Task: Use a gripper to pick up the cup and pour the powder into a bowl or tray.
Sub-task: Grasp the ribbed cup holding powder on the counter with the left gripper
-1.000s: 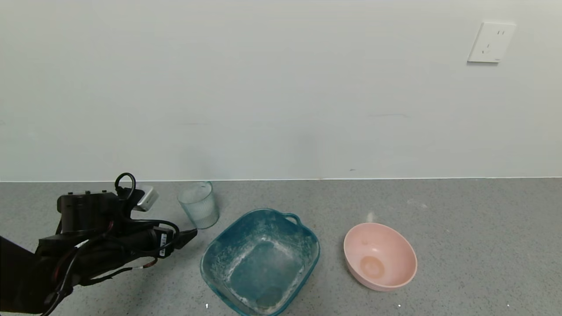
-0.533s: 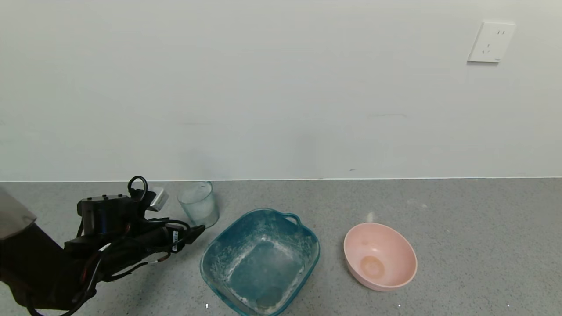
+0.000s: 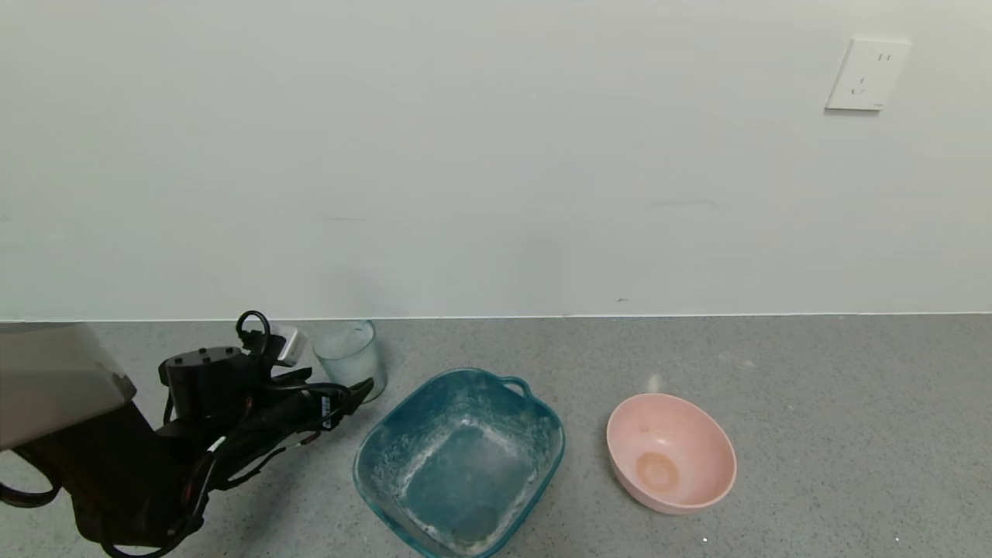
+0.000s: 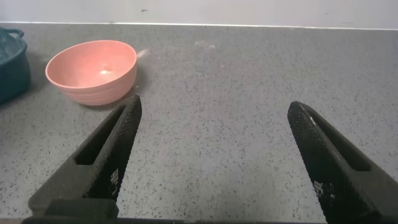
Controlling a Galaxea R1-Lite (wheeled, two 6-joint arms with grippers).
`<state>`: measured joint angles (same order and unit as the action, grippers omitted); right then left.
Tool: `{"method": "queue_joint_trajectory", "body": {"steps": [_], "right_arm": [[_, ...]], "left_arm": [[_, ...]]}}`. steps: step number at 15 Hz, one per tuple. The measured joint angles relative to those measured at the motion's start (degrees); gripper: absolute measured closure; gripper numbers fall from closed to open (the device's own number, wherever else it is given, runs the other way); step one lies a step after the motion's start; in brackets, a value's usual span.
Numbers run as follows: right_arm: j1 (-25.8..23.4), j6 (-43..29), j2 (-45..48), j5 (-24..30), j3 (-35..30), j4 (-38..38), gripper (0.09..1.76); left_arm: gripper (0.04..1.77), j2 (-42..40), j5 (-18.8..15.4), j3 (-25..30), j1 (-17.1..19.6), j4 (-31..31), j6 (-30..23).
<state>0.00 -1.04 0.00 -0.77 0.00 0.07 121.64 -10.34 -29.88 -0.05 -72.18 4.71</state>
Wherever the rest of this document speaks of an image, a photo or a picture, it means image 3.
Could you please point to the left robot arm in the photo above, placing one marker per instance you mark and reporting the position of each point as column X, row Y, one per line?
column 101, row 465

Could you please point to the pink plastic bowl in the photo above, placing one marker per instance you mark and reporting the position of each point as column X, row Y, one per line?
column 670, row 457

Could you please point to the white wall socket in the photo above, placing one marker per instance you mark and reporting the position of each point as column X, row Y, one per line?
column 866, row 74

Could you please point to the clear ribbed plastic cup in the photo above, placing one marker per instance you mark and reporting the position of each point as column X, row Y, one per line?
column 353, row 349

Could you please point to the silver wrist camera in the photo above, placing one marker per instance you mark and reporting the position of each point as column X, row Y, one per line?
column 291, row 345

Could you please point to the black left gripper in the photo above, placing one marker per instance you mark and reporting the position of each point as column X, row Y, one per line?
column 328, row 406

